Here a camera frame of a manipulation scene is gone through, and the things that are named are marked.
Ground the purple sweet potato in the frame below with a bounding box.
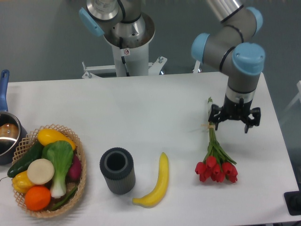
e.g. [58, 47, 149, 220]
[68, 155, 82, 181]

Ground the green bok choy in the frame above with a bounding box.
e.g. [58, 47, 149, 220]
[42, 140, 73, 198]

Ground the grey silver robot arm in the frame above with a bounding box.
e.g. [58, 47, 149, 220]
[79, 0, 265, 129]

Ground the yellow bell pepper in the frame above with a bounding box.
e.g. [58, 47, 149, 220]
[12, 171, 35, 194]

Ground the red tulip bouquet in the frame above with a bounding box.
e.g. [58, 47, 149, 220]
[194, 97, 238, 184]

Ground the dark green cucumber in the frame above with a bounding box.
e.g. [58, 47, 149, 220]
[7, 141, 44, 178]

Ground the yellow plastic banana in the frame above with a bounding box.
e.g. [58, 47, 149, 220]
[132, 152, 169, 208]

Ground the orange fruit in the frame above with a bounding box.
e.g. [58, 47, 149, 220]
[25, 186, 51, 211]

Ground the woven wicker basket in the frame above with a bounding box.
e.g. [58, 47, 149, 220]
[8, 124, 86, 218]

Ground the black device at edge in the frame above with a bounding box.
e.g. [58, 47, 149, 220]
[284, 191, 301, 216]

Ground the blue handled saucepan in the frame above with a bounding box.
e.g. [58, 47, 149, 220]
[0, 70, 27, 165]

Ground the cream round slice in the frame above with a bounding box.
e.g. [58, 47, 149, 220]
[27, 159, 55, 185]

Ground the yellow squash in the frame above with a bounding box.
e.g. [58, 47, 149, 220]
[37, 129, 76, 150]

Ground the green bean pod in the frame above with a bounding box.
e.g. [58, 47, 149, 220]
[50, 187, 78, 211]

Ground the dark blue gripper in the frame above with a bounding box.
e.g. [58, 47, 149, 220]
[208, 96, 261, 134]

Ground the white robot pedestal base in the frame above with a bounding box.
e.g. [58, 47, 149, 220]
[81, 43, 203, 79]

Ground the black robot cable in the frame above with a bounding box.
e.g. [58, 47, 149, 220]
[119, 37, 130, 77]

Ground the dark grey ribbed vase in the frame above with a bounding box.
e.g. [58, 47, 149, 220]
[100, 147, 135, 195]

